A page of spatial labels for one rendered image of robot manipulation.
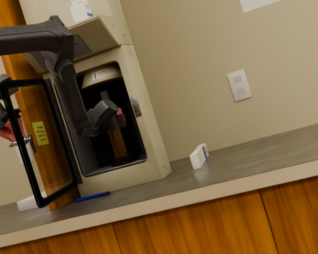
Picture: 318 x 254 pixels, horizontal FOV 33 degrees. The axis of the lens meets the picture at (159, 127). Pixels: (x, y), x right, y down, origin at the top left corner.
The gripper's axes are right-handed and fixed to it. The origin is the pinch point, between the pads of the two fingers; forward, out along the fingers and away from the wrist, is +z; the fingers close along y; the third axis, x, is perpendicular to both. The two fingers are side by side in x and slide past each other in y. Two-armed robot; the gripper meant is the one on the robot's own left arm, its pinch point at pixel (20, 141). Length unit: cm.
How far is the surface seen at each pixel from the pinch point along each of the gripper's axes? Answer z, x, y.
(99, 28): -11.6, -11.1, -40.8
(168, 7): -12, -62, -56
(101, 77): -1.9, -22.4, -27.6
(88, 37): -12.5, -12.6, -35.8
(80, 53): -11.6, -16.5, -29.1
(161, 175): 37.2, -19.1, -22.6
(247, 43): 20, -59, -71
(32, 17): -33.9, -22.1, -22.4
